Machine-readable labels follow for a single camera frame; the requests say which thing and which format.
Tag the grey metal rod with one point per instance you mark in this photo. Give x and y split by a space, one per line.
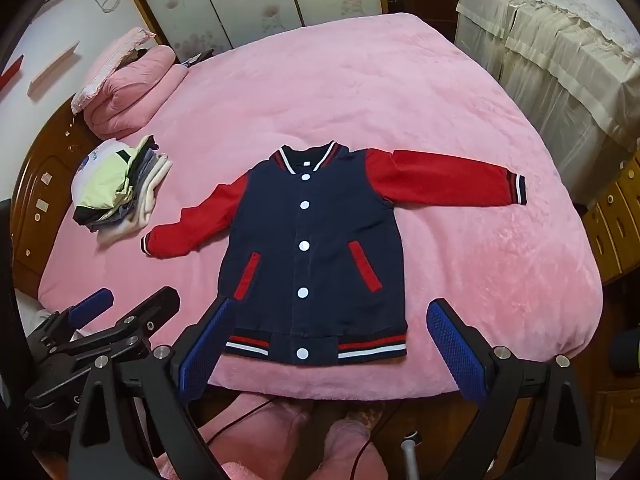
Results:
410 460

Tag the folded pink quilt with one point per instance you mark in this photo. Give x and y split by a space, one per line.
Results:
135 95

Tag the white printed pillow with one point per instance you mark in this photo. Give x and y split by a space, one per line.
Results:
92 170

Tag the wooden headboard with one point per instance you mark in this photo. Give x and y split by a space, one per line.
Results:
50 195

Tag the small dark object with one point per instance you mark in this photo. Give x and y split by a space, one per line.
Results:
195 59

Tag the dark round bin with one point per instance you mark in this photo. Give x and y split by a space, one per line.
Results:
627 352

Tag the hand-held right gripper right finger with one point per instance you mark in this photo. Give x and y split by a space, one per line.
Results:
457 350

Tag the person's right leg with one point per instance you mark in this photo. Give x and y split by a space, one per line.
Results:
350 452

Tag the red wall strip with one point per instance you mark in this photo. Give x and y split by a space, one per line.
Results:
11 74

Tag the wooden wall strip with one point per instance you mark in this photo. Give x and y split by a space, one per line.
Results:
52 69

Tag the person's left leg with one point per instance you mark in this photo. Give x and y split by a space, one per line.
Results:
270 430

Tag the pink pillow with lace trim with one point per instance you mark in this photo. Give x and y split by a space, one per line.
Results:
107 67

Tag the stack of folded clothes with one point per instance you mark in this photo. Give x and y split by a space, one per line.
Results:
145 180

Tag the person's leg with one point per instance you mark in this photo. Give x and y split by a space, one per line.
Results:
270 430
350 452

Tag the yellow wooden drawer cabinet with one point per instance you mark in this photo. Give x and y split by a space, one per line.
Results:
615 220

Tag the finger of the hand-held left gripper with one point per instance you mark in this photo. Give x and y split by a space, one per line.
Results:
92 305
150 306

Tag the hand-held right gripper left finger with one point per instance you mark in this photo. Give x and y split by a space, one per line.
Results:
205 347

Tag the pink fleece blanket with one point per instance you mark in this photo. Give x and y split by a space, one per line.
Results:
350 85

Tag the navy and red varsity jacket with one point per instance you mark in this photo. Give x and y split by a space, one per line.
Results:
280 240

